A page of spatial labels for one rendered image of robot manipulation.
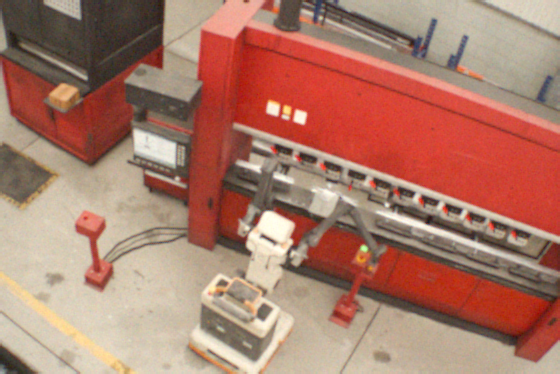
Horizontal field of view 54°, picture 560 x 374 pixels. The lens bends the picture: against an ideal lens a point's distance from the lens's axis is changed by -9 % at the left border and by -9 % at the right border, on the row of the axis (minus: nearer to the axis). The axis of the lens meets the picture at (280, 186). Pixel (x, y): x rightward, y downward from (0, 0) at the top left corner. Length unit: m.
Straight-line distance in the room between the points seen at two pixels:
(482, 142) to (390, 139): 0.67
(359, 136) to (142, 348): 2.43
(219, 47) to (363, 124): 1.15
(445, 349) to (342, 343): 0.96
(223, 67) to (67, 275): 2.43
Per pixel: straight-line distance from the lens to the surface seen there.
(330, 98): 4.23
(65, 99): 5.40
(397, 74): 3.98
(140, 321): 5.12
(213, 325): 4.55
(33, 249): 5.67
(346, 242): 4.99
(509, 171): 4.37
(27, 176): 6.30
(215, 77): 4.20
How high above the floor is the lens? 4.42
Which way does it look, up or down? 46 degrees down
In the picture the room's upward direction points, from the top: 12 degrees clockwise
